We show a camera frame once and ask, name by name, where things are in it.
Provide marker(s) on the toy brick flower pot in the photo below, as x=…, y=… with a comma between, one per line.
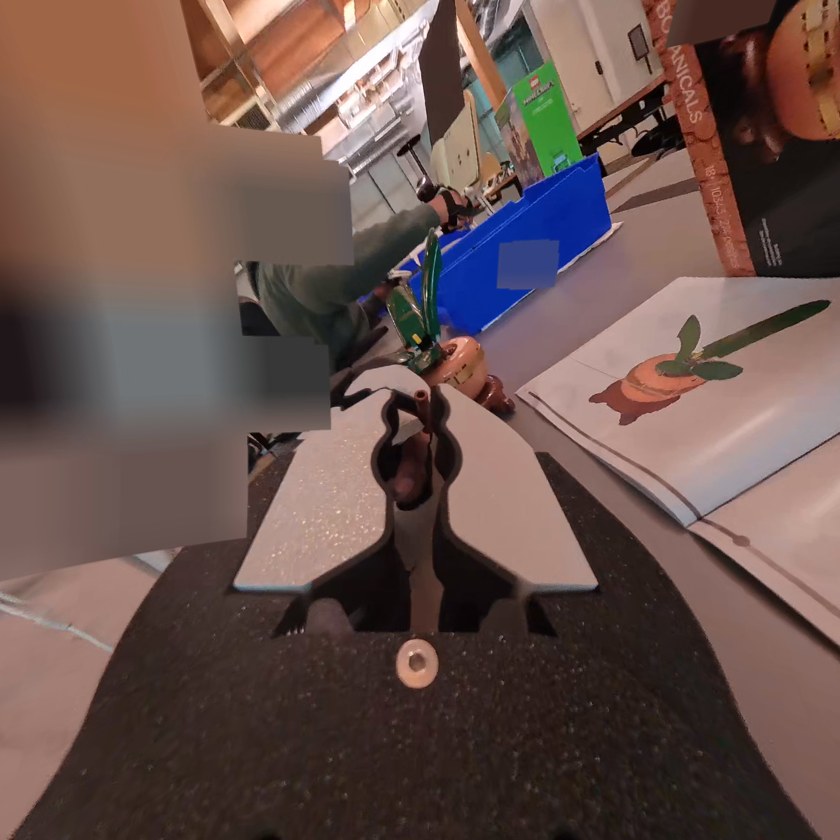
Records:
x=459, y=367

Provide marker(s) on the wooden table black legs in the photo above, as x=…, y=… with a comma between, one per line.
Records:
x=623, y=105

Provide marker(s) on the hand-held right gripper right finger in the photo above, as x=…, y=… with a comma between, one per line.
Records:
x=512, y=512

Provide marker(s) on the white paper sheet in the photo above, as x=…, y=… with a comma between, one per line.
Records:
x=600, y=239

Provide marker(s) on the black hanging panel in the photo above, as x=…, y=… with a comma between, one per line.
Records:
x=443, y=65

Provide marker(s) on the blue plastic bin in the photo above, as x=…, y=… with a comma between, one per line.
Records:
x=525, y=216

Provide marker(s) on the open instruction booklet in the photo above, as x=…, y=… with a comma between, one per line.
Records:
x=722, y=426

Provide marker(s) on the grey desk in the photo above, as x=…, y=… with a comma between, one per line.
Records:
x=623, y=216

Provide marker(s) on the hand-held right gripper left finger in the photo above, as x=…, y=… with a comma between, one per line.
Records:
x=315, y=512

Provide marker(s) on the dark orchid toy set box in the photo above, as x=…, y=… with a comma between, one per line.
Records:
x=787, y=197

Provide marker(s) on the brown toy stem piece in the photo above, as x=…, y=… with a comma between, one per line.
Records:
x=423, y=410

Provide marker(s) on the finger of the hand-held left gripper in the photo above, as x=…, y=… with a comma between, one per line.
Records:
x=405, y=428

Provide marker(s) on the green toy set box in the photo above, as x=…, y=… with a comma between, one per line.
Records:
x=551, y=111

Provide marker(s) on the black bar stool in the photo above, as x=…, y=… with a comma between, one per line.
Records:
x=412, y=148

